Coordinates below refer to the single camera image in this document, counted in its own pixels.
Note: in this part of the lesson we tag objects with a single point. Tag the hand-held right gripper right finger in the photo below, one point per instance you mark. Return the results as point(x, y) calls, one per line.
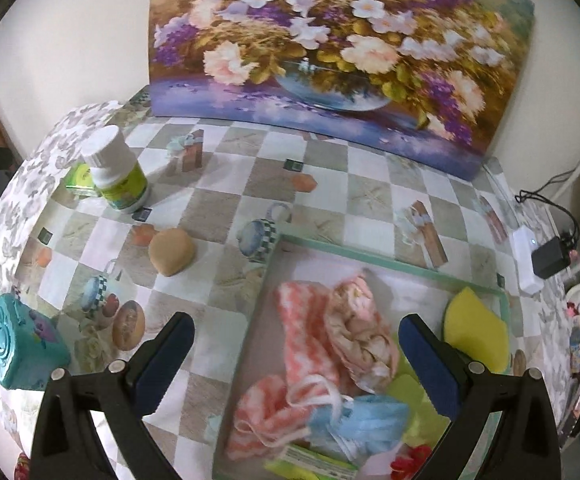
point(427, 360)

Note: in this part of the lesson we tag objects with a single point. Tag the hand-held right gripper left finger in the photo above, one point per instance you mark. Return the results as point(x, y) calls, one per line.
point(165, 360)

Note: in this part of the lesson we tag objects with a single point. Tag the lime green cloth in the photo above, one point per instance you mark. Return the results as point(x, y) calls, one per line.
point(404, 387)

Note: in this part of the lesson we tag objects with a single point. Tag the yellow sponge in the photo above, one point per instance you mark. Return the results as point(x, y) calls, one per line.
point(474, 325)

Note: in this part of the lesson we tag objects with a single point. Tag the pink fabric scrunchie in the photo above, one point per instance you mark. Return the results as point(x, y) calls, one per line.
point(359, 330)

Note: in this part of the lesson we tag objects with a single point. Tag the blue face mask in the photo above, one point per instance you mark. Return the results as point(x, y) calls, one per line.
point(369, 417)

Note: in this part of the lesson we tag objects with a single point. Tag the pink white knitted cloth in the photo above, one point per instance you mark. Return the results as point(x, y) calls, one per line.
point(300, 310)

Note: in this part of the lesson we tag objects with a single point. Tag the mint green tray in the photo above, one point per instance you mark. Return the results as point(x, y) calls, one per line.
point(320, 265)

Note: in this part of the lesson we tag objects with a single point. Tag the red flower ornament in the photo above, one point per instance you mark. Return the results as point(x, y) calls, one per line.
point(412, 462)

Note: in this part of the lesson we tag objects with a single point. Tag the tan egg-shaped object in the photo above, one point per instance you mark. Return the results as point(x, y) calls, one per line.
point(170, 252)

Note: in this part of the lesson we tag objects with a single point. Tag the white power strip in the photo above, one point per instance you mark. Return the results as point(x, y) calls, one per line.
point(525, 255)

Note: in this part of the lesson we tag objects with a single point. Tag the teal plastic box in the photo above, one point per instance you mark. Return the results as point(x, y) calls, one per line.
point(15, 345)

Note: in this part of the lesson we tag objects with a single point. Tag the green labelled packet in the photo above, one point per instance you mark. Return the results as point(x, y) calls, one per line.
point(315, 462)

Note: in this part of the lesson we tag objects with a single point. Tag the black power adapter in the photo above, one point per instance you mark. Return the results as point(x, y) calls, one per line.
point(549, 257)

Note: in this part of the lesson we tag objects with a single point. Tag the red floral cloth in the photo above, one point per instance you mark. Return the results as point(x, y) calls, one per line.
point(22, 467)

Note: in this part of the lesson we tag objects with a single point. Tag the printed checkered tablecloth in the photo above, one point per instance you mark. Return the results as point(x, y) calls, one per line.
point(369, 185)

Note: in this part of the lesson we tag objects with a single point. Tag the white green-labelled pill bottle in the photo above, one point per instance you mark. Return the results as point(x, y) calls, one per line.
point(115, 175)

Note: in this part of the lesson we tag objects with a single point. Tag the green carton box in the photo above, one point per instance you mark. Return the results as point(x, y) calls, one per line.
point(77, 177)

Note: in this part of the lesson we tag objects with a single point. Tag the grey floral blanket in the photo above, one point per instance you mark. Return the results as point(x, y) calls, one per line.
point(30, 185)

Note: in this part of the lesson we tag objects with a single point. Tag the flower painting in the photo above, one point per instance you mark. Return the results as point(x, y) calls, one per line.
point(345, 35)

